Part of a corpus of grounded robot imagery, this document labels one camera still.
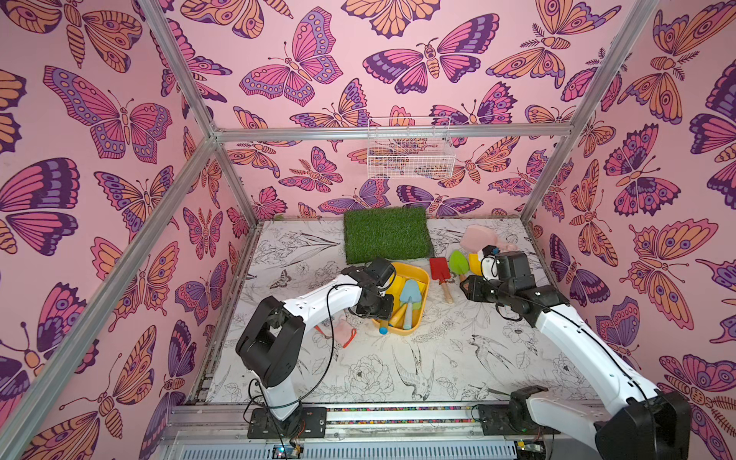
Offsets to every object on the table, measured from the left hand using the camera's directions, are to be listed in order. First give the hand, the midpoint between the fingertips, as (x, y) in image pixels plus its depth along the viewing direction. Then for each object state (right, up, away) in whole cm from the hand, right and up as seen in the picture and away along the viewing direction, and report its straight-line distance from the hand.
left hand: (390, 313), depth 87 cm
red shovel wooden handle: (+19, +11, +18) cm, 29 cm away
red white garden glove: (-17, -7, +3) cm, 19 cm away
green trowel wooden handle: (+28, +14, +23) cm, 38 cm away
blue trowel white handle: (+7, +4, +10) cm, 13 cm away
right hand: (+20, +10, -6) cm, 23 cm away
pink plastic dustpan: (+35, +24, +28) cm, 51 cm away
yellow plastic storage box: (+7, +13, +11) cm, 19 cm away
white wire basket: (+5, +53, +9) cm, 54 cm away
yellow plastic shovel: (+3, +5, +11) cm, 13 cm away
